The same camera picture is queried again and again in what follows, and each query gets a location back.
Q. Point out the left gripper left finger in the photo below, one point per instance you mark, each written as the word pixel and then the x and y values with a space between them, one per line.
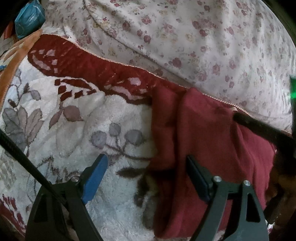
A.
pixel 46 220

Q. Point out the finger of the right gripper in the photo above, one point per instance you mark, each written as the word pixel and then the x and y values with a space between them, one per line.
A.
pixel 285 144

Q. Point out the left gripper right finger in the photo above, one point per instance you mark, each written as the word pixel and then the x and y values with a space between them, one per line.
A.
pixel 246 219

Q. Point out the dark red knit garment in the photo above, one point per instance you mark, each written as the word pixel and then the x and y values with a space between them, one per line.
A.
pixel 190 123

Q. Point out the floral white duvet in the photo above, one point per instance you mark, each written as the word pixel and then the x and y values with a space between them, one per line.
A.
pixel 237 51

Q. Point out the red white floral blanket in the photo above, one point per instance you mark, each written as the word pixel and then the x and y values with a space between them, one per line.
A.
pixel 63 106

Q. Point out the blue plastic bag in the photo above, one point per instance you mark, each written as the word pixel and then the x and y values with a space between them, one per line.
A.
pixel 30 18

